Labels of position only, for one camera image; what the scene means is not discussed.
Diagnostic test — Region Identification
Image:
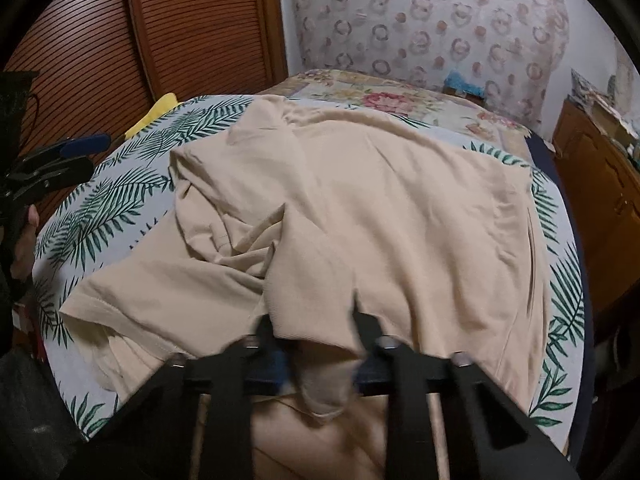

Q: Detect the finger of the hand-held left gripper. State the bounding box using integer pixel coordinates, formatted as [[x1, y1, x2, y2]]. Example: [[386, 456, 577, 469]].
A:
[[17, 133, 112, 171], [2, 156, 95, 198]]

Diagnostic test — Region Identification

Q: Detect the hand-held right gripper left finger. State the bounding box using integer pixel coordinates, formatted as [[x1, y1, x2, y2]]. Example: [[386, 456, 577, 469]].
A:
[[75, 316, 292, 480]]

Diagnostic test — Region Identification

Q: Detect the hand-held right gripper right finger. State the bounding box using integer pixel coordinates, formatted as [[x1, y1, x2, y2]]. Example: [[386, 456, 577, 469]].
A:
[[350, 312, 583, 480]]

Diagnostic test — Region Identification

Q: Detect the beige t-shirt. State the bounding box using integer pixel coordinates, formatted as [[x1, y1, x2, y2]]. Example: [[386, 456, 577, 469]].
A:
[[59, 94, 551, 480]]

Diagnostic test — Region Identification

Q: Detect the person's left hand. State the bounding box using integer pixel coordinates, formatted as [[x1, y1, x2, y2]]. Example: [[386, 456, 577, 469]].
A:
[[9, 206, 41, 281]]

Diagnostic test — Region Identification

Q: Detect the leaf print bed sheet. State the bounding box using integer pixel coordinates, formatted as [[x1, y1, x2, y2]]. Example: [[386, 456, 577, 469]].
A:
[[32, 92, 586, 441]]

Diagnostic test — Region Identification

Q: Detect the yellow plush toy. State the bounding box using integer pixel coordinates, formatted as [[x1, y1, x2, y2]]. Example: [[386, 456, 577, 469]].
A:
[[124, 92, 178, 140]]

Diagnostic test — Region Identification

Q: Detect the wooden louvered wardrobe door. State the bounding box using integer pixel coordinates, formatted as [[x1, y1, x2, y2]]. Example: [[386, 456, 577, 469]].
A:
[[0, 0, 288, 241]]

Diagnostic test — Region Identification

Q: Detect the person's dark clothing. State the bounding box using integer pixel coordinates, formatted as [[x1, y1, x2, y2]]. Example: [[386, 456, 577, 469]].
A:
[[0, 280, 123, 480]]

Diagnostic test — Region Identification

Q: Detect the floral quilt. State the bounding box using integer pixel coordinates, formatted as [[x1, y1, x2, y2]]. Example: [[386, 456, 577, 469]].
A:
[[257, 69, 533, 146]]

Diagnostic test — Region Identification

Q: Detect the wooden sideboard cabinet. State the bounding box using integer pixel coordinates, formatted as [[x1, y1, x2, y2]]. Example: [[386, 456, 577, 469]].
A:
[[550, 97, 640, 311]]

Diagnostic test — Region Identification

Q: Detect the teal fluffy cloth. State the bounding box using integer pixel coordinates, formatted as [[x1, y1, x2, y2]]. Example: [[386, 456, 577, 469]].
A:
[[442, 70, 487, 106]]

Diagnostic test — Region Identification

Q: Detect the printed fabric bag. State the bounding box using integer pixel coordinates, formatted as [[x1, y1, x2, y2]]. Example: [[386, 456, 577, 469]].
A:
[[571, 69, 608, 107]]

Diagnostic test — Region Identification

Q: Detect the circle patterned curtain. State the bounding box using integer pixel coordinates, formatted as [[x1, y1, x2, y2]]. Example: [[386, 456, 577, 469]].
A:
[[287, 0, 571, 131]]

